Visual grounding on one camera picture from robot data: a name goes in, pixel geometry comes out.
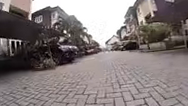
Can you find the row of parked cars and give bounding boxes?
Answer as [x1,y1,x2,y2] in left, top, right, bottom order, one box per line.
[77,45,104,58]

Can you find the small white gabled building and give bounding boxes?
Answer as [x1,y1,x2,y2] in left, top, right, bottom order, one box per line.
[103,33,123,52]

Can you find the dark parked car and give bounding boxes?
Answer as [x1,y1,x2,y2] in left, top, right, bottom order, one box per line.
[49,41,81,66]
[118,39,140,52]

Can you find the cluster of palm trees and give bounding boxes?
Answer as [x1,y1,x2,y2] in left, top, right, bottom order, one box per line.
[51,12,96,54]

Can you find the grey block paved road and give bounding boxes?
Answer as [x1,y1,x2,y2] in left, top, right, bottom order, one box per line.
[0,42,188,106]

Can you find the row of houses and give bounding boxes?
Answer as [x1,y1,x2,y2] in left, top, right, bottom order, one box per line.
[112,5,142,45]

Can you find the dark green bushes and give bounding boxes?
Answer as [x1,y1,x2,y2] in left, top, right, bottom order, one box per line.
[23,36,58,72]

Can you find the brown and white building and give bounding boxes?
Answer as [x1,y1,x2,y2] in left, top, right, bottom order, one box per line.
[30,3,73,39]

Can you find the low concrete planter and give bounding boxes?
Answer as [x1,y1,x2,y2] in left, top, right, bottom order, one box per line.
[146,40,168,52]

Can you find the leafy green tree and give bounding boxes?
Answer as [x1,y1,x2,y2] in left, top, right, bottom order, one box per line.
[138,20,174,46]

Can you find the cream and maroon building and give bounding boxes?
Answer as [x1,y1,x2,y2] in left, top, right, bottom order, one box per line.
[133,0,183,28]

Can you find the building with dark canopy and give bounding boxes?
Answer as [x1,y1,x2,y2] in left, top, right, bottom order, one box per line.
[0,0,48,72]

